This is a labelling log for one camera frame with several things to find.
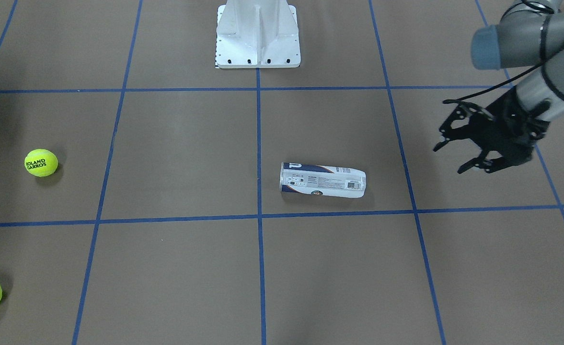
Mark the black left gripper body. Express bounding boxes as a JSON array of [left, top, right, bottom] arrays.
[[481, 88, 551, 166]]

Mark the clear tennis ball can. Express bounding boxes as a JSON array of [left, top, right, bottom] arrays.
[[279, 163, 367, 198]]

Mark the Roland Garros tennis ball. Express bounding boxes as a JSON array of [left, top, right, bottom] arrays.
[[23, 149, 59, 177]]

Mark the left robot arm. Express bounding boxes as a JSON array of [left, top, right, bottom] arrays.
[[434, 0, 564, 174]]

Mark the brown paper table mat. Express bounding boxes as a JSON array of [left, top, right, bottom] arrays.
[[0, 0, 564, 345]]

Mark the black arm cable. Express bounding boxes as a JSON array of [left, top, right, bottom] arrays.
[[442, 0, 564, 105]]

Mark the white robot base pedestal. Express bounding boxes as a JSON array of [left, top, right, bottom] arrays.
[[215, 0, 301, 69]]

